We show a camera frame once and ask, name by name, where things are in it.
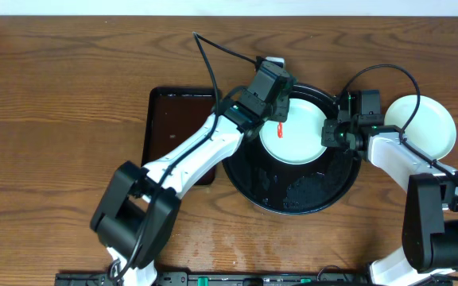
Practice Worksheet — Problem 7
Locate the light blue plate front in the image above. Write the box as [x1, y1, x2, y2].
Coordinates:
[384, 95, 456, 160]

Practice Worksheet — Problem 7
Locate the light green plate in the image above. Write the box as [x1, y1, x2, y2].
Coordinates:
[259, 99, 327, 164]

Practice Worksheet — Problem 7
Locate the black rectangular tray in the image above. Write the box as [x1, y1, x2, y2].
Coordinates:
[142, 87, 215, 164]

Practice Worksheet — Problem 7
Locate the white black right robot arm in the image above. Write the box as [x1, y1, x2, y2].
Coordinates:
[321, 119, 458, 285]

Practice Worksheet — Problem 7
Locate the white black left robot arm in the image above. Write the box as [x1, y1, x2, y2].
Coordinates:
[90, 77, 297, 285]

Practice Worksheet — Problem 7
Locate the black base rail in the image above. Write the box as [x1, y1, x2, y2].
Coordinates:
[54, 272, 371, 286]

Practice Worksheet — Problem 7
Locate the black round tray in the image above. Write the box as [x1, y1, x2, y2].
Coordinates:
[223, 84, 361, 215]

